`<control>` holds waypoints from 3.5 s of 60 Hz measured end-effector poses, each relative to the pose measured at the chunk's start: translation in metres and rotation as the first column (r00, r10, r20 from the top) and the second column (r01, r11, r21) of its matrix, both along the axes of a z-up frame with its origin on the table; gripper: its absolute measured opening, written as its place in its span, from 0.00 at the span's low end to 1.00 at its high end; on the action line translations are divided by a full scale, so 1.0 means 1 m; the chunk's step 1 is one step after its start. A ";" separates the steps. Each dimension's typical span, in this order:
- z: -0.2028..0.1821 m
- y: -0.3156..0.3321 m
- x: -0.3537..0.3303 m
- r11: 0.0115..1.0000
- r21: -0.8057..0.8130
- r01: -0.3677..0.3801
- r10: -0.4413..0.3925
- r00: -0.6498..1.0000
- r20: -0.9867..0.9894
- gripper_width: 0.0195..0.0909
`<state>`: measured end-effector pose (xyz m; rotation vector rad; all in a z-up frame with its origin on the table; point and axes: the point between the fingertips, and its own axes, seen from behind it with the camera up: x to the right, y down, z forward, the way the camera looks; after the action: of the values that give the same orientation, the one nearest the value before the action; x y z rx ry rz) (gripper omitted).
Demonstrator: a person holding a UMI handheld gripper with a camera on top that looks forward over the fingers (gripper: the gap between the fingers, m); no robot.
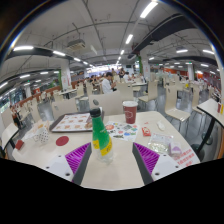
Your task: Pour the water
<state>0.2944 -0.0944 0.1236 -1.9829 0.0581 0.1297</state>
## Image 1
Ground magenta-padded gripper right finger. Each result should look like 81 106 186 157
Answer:
131 142 184 186

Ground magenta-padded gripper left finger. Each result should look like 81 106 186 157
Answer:
44 142 92 186

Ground green drink bottle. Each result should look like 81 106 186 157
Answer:
89 107 114 164

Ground clear plastic bag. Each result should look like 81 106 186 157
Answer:
147 132 174 155

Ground flat round red coaster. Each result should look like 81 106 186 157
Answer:
55 135 70 147

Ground small red packet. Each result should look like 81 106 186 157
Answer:
141 125 152 137

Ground small purple packet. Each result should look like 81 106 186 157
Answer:
168 142 183 157

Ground dark food tray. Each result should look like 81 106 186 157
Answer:
48 111 105 133

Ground small white packet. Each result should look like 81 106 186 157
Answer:
156 120 166 132

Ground colourful sticker sheet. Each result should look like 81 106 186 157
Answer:
104 120 139 143

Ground white dotted paper cup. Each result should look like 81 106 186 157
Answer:
33 127 51 145

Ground red paper cup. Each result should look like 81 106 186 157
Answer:
122 100 139 125

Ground beige chair with oval hole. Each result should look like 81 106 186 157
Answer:
88 90 125 117
50 98 78 121

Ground small red box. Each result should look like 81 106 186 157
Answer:
14 139 25 151

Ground beige chair with metal legs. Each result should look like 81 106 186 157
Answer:
164 84 191 129

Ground group of beige chairs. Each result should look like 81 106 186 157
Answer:
0 74 221 124

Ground orange booth seat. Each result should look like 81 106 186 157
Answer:
216 128 224 160

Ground person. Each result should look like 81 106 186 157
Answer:
101 71 117 95
122 71 132 83

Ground ceiling air conditioner unit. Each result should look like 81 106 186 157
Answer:
66 38 87 52

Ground ceiling lights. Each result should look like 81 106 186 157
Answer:
0 0 218 88

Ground white table with black pedestal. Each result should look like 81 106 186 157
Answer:
191 98 224 161

